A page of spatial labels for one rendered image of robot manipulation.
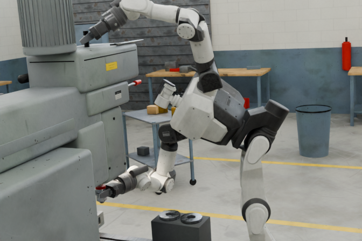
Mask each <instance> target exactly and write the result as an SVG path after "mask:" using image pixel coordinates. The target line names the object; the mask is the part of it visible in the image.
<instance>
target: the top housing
mask: <svg viewBox="0 0 362 241"><path fill-rule="evenodd" d="M110 44H114V43H106V44H89V47H85V46H84V45H81V46H77V50H76V51H75V52H70V53H63V54H52V55H33V56H27V57H26V61H27V70H28V75H29V84H30V88H32V87H76V88H77V89H78V90H79V92H80V93H86V92H89V91H92V90H95V89H99V88H102V87H105V86H109V85H111V84H114V83H118V82H121V81H125V80H128V79H132V78H134V77H137V76H138V58H137V46H136V44H135V43H133V42H132V43H128V44H123V45H112V46H110Z"/></svg>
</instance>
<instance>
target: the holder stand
mask: <svg viewBox="0 0 362 241"><path fill-rule="evenodd" d="M151 231H152V241H212V240H211V221H210V216H203V215H201V214H198V213H193V212H192V213H187V214H186V213H182V212H179V211H176V210H166V211H165V210H164V211H162V212H161V213H160V214H159V215H158V216H156V217H155V218H154V219H153V220H152V221H151Z"/></svg>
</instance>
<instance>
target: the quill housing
mask: <svg viewBox="0 0 362 241"><path fill-rule="evenodd" d="M101 121H102V122H103V124H104V130H105V142H106V153H107V165H108V180H107V181H105V182H103V183H102V184H107V183H109V182H110V181H111V180H113V179H115V178H116V177H118V176H119V175H121V174H123V173H124V172H125V171H126V156H125V150H124V137H123V125H122V112H121V108H120V106H119V105H118V106H116V107H114V108H111V109H108V110H106V111H103V112H101Z"/></svg>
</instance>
